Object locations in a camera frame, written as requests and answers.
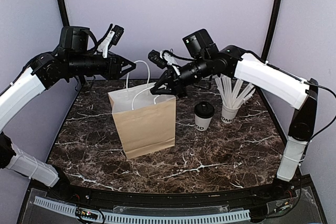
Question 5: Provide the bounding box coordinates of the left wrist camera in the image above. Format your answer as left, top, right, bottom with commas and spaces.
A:
97, 24, 124, 58

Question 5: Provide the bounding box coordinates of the wrapped straw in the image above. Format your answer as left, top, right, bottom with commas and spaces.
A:
232, 79, 245, 109
236, 83, 255, 107
215, 76, 228, 106
223, 76, 234, 108

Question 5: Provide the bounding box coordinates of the right black frame post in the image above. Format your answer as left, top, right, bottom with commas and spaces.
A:
261, 0, 281, 60

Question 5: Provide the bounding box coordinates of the black front rail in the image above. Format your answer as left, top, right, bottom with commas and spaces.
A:
48, 177, 302, 209

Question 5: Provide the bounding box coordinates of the black plastic cup lid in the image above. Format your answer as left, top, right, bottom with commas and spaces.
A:
194, 101, 215, 119

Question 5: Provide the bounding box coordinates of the white slotted cable duct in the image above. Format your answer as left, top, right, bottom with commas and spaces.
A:
33, 196, 250, 223

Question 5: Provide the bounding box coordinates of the white cup holding straws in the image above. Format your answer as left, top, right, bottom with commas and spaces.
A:
220, 104, 240, 124

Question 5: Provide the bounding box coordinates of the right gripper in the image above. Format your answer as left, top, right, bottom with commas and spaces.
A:
150, 55, 211, 98

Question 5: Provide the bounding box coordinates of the white paper coffee cup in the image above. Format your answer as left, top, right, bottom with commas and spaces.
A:
195, 112, 214, 131

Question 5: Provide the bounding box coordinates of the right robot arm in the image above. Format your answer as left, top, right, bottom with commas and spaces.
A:
148, 29, 322, 200

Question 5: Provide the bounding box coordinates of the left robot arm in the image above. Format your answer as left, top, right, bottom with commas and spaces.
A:
1, 24, 136, 201

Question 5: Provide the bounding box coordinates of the small circuit board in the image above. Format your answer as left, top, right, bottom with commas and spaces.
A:
75, 208, 98, 221

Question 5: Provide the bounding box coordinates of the brown paper bag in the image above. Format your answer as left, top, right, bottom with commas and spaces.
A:
108, 70, 176, 159

